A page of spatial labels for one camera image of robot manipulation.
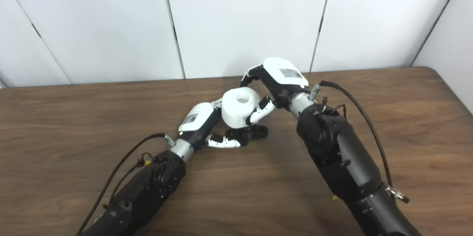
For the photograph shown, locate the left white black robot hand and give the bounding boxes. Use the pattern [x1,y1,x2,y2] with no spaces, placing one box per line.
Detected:
[177,97,249,149]

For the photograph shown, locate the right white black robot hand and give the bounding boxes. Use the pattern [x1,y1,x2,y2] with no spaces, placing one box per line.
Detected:
[240,57,311,125]

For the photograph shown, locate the round white plastic piece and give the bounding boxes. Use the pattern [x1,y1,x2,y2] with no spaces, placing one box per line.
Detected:
[221,87,261,128]

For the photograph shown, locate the black flanged holder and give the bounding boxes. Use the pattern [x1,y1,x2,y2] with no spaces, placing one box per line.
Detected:
[226,124,268,144]

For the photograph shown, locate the thin wire on right arm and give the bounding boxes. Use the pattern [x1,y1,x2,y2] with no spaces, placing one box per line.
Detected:
[321,97,347,116]

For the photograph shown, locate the thin wire on arm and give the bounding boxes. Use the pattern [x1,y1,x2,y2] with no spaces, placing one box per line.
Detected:
[107,152,156,207]
[321,97,347,116]

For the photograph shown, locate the thin wire on left arm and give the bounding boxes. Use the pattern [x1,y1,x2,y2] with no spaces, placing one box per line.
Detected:
[107,152,156,207]

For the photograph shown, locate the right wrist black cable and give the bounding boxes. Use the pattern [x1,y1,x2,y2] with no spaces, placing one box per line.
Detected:
[309,80,411,204]

